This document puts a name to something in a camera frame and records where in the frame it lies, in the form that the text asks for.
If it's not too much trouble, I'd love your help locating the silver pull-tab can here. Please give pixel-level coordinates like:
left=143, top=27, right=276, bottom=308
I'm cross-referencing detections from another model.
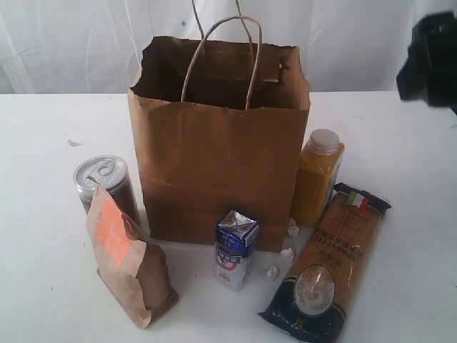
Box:
left=74, top=155, right=141, bottom=226

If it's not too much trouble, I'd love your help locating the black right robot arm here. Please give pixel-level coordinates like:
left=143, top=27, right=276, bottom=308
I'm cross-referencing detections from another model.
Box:
left=396, top=11, right=456, bottom=111

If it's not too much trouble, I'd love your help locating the brown paper shopping bag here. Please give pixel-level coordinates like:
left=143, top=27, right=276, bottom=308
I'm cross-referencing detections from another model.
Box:
left=128, top=31, right=310, bottom=252

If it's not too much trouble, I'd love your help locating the small blue white milk carton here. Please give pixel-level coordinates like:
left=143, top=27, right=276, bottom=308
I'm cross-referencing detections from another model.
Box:
left=214, top=209, right=259, bottom=291

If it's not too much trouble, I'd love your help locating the orange juice bottle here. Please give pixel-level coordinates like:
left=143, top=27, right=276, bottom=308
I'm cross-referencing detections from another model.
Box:
left=291, top=129, right=344, bottom=227

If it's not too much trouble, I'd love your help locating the kraft coffee pouch orange label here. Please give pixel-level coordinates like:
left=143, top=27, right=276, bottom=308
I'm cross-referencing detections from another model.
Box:
left=86, top=185, right=179, bottom=329

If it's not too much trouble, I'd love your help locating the spaghetti pack dark wrapper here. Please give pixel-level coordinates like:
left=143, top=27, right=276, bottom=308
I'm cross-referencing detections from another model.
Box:
left=260, top=183, right=391, bottom=342

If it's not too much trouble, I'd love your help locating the small grey paper scrap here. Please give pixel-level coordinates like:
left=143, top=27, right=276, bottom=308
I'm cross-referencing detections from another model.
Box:
left=68, top=139, right=82, bottom=147

